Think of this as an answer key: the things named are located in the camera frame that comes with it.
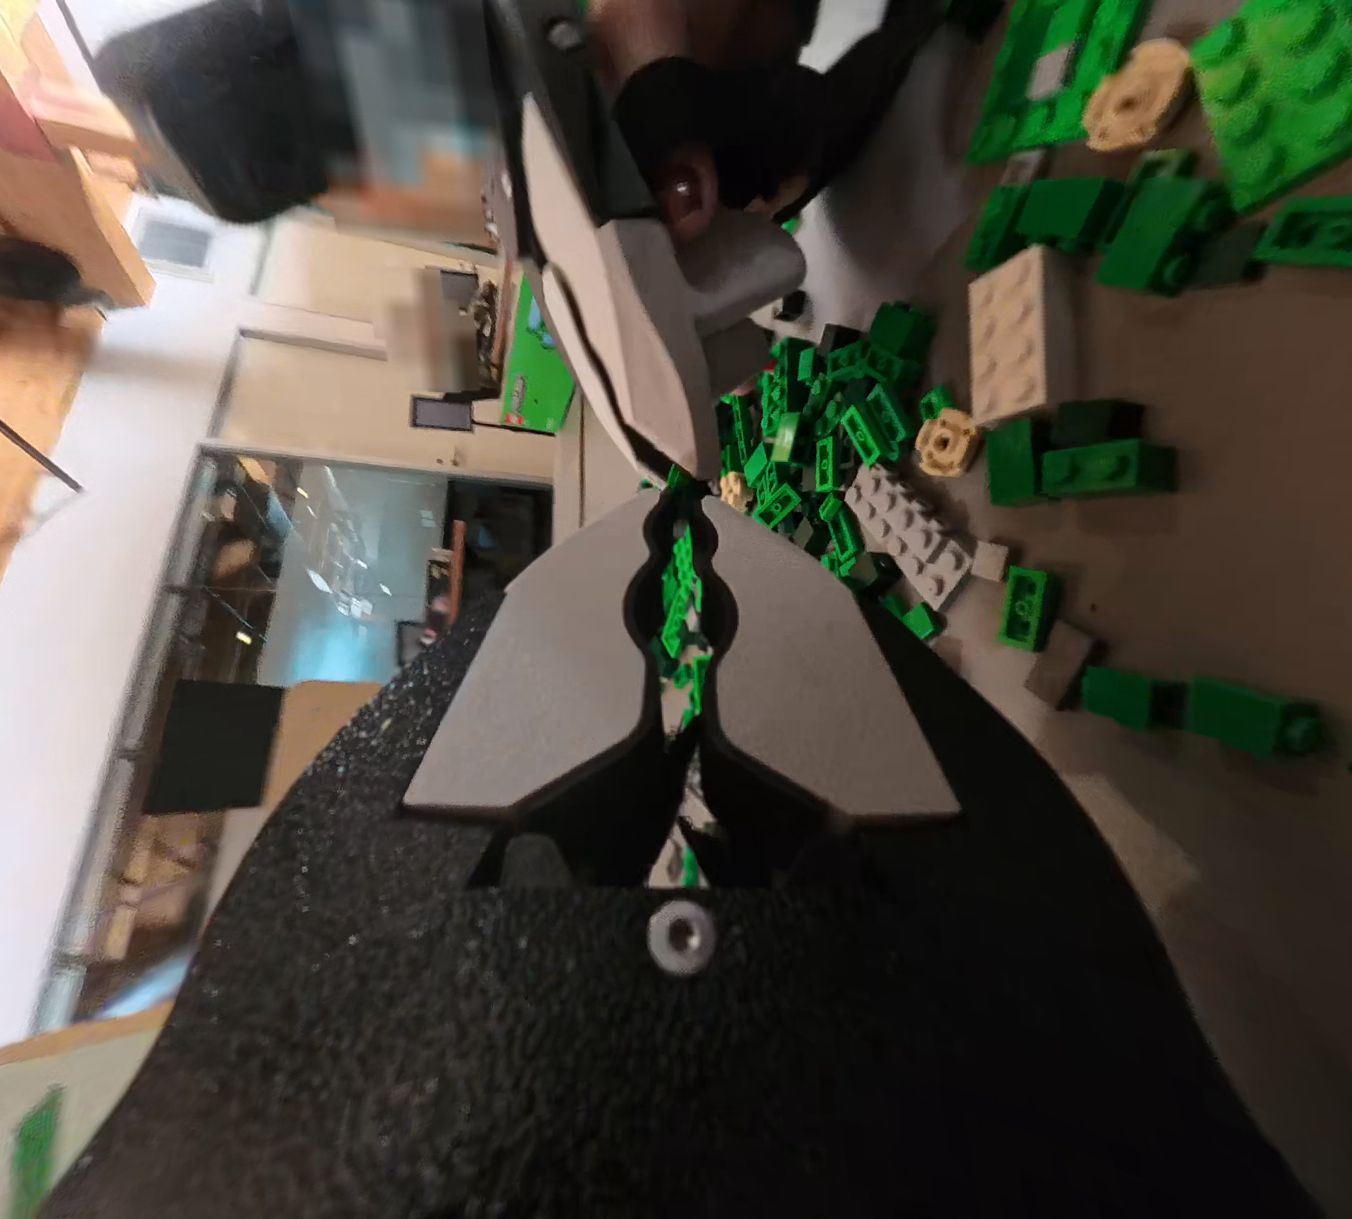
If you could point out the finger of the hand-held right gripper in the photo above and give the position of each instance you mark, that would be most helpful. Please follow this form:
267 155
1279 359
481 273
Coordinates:
634 309
568 331

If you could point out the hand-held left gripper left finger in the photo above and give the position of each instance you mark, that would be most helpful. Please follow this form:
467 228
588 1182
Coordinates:
550 701

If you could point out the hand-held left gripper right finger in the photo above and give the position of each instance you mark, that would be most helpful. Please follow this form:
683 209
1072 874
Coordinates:
813 701

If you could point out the grey desk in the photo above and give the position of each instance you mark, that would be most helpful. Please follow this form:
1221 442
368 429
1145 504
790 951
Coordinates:
1214 553

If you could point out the green cardboard toy box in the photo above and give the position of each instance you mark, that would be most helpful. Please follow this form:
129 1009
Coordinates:
538 363

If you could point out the black tablet on stand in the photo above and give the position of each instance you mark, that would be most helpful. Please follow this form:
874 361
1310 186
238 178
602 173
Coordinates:
438 414

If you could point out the light grey long plate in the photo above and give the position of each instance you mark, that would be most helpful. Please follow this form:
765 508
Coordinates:
909 532

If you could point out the tan rounded board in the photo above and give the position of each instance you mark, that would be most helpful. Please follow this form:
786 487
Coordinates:
327 743

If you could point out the small grey tile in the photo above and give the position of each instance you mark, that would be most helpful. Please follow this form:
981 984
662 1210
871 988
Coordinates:
990 560

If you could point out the small green plate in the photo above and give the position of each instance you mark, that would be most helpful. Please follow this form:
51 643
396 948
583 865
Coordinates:
1030 606

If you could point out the grey flat tile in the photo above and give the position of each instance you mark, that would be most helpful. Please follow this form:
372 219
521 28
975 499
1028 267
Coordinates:
1062 664

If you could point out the tan round brick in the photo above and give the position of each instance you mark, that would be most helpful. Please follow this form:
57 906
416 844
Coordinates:
948 442
1135 94

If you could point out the green rectangular block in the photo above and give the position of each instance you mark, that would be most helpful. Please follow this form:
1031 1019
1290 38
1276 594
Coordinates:
1162 231
1109 468
1016 463
1045 221

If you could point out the white rectangular brick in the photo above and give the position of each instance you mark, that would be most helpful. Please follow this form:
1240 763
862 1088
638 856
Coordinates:
1023 331

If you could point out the green long block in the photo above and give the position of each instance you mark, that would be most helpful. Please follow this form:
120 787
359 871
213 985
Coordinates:
1247 712

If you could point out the large green plate build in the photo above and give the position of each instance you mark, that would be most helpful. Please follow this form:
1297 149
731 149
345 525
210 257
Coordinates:
1078 25

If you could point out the green square stud plate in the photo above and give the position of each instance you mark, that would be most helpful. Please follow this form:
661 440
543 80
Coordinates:
1278 77

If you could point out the black wall panel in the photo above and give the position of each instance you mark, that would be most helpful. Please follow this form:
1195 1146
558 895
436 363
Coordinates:
212 743

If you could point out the wall air vent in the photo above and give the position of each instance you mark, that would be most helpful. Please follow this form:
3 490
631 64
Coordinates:
169 243

